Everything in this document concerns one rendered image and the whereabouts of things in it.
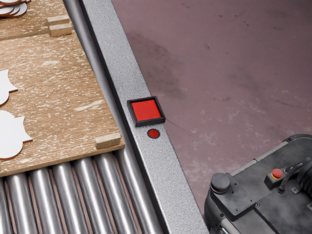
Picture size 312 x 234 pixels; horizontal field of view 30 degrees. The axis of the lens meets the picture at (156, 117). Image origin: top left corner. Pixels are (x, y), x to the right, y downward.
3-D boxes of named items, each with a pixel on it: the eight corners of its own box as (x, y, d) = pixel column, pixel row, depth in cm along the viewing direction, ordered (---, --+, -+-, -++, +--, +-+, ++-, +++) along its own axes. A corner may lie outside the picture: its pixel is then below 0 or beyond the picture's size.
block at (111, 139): (118, 139, 133) (119, 131, 131) (120, 145, 132) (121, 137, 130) (93, 144, 131) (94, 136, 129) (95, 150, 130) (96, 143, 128)
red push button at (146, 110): (153, 102, 145) (153, 99, 144) (160, 120, 141) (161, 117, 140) (130, 106, 143) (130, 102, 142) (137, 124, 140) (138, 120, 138)
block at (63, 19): (68, 22, 158) (68, 13, 156) (69, 26, 157) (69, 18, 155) (46, 25, 156) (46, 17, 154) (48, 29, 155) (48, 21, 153)
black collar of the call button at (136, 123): (155, 100, 146) (156, 95, 144) (165, 122, 141) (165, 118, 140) (126, 104, 143) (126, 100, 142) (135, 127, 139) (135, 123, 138)
